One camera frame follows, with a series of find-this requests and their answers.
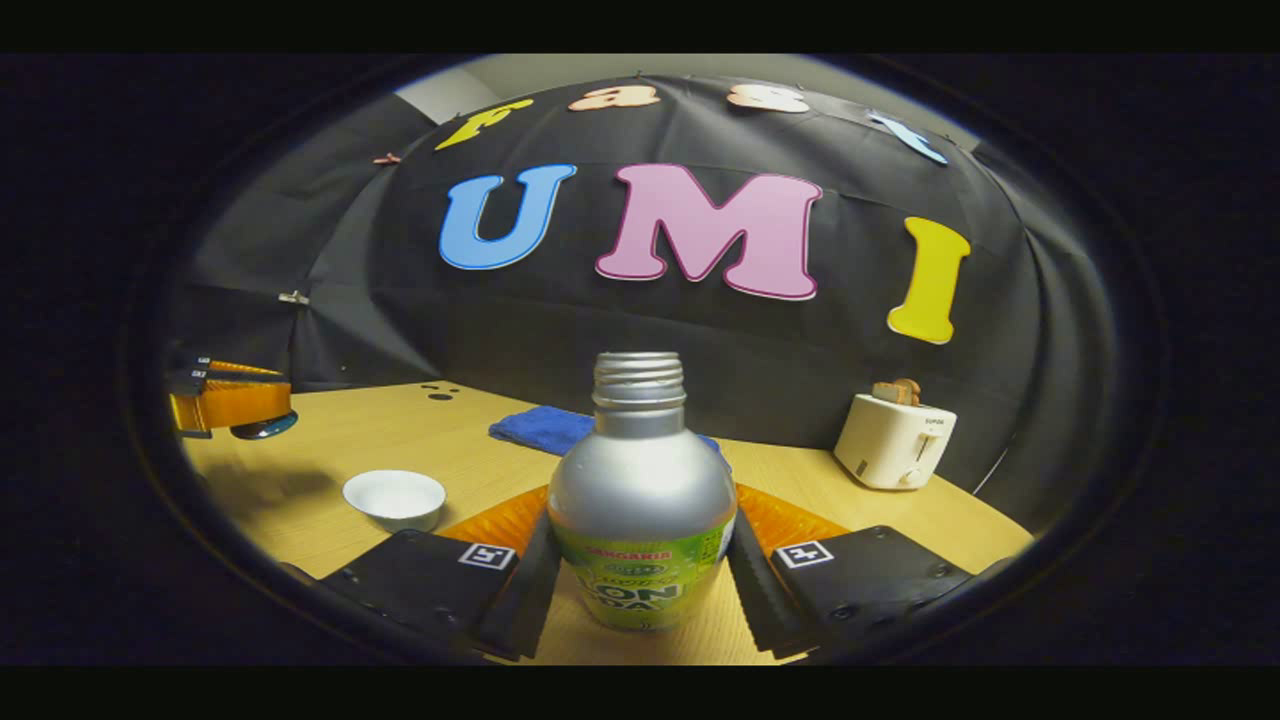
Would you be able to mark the silver cloth clip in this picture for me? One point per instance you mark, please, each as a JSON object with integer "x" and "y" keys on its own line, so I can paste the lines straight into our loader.
{"x": 293, "y": 298}

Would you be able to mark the black backdrop cloth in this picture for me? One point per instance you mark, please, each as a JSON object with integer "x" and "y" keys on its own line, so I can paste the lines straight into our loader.
{"x": 600, "y": 330}

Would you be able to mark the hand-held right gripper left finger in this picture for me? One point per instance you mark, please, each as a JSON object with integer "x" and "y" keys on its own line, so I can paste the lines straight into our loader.
{"x": 520, "y": 600}

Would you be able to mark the silver water bottle green label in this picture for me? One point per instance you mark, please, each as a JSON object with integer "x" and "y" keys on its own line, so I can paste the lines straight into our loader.
{"x": 640, "y": 480}

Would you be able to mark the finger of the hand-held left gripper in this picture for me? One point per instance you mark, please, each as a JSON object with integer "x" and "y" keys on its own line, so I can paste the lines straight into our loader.
{"x": 240, "y": 372}
{"x": 230, "y": 405}

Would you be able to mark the blue towel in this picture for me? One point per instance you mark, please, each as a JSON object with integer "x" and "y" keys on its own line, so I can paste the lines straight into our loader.
{"x": 540, "y": 428}

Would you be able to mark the white teacup with teal outside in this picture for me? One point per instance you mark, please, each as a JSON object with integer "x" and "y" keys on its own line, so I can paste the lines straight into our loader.
{"x": 395, "y": 495}

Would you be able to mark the teal teacup lid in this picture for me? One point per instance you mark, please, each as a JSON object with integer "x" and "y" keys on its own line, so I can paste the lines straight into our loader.
{"x": 265, "y": 428}

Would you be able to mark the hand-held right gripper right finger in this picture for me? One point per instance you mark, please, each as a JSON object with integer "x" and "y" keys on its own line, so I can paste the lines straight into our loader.
{"x": 760, "y": 600}

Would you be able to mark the toast slice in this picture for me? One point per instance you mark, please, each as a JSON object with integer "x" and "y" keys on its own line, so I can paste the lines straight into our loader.
{"x": 895, "y": 392}

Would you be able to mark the white toaster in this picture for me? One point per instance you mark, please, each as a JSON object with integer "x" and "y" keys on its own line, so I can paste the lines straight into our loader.
{"x": 890, "y": 445}

